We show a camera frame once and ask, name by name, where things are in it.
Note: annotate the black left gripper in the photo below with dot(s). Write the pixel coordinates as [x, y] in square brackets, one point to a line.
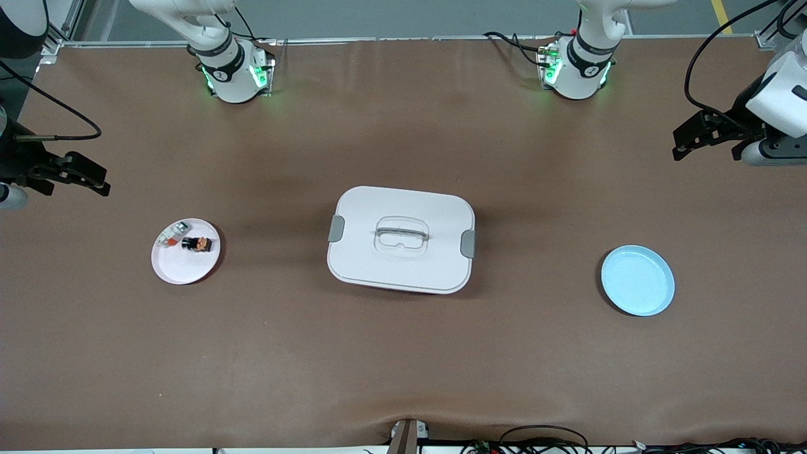
[744, 111]

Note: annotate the aluminium frame with black struts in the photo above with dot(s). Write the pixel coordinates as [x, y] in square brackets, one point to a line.
[52, 53]

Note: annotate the white lidded box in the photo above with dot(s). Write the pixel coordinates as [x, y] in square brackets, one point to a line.
[400, 252]

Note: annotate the brown table cover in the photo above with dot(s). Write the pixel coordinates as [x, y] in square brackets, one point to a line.
[403, 353]

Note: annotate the light blue round plate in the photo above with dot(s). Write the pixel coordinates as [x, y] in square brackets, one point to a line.
[640, 284]

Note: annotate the aluminium frame corner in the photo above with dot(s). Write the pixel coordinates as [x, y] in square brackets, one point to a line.
[766, 41]

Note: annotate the brown post with metal bracket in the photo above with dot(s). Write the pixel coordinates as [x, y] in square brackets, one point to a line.
[406, 438]

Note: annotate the pink round plate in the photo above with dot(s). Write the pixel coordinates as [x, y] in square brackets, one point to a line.
[189, 268]

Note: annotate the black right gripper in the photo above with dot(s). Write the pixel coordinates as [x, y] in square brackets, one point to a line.
[14, 162]

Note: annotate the silver table edge rail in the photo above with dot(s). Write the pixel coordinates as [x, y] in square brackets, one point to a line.
[410, 39]

